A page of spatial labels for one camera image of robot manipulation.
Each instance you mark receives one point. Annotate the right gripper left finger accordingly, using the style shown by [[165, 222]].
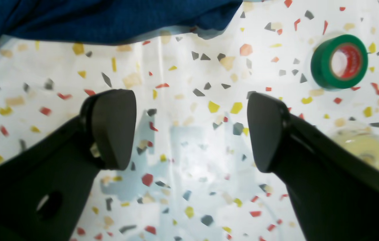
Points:
[[43, 190]]

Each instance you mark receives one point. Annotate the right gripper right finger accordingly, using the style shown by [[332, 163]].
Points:
[[334, 195]]

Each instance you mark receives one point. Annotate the dark blue t-shirt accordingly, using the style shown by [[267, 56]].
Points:
[[108, 21]]

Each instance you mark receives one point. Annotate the green tape roll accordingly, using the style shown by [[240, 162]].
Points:
[[340, 62]]

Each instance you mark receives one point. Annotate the terrazzo patterned tablecloth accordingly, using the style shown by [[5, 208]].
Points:
[[195, 181]]

